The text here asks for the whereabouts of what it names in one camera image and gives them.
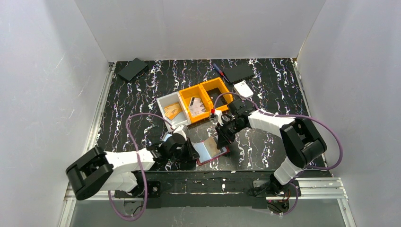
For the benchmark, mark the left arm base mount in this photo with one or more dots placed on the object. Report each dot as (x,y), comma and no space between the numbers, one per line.
(153,191)

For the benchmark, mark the yellow bin with white cards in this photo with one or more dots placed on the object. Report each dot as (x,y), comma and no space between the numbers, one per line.
(196,91)

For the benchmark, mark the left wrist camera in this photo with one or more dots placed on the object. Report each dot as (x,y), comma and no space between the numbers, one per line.
(180,131)

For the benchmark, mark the white plastic bin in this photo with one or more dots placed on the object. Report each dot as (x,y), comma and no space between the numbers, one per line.
(183,117)

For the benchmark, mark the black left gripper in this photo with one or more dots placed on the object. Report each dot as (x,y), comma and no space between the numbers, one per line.
(190,150)

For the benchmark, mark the blue red pen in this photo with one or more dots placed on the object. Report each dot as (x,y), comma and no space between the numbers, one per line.
(218,70)

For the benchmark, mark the red card holder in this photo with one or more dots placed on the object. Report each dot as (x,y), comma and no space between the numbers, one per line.
(208,151)

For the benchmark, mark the black flat box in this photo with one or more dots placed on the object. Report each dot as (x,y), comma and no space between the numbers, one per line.
(132,70)
(238,73)

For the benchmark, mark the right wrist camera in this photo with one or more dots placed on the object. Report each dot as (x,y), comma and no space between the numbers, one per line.
(216,116)

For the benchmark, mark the white VIP card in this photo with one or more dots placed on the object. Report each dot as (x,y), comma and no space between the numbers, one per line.
(196,107)

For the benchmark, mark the white small box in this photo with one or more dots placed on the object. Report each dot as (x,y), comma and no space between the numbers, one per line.
(243,89)

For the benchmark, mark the yellow bin with black card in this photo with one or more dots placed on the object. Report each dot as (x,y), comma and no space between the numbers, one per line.
(217,92)

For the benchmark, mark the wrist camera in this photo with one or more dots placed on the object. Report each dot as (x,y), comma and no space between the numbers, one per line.
(180,131)
(216,116)

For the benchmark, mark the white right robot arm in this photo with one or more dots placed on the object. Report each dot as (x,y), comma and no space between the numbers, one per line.
(302,141)

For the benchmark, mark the black flat box right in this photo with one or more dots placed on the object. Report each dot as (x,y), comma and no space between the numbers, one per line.
(238,73)

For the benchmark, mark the grey card holder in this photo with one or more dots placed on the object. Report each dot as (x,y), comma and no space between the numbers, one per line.
(165,137)

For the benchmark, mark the gold VIP card top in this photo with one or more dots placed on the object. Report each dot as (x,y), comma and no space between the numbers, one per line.
(172,110)

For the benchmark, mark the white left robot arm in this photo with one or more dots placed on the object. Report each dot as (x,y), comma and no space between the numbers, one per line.
(99,170)

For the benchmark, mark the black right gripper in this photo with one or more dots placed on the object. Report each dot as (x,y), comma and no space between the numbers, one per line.
(226,131)

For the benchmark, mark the black flat box left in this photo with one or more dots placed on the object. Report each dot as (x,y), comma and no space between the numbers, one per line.
(132,70)

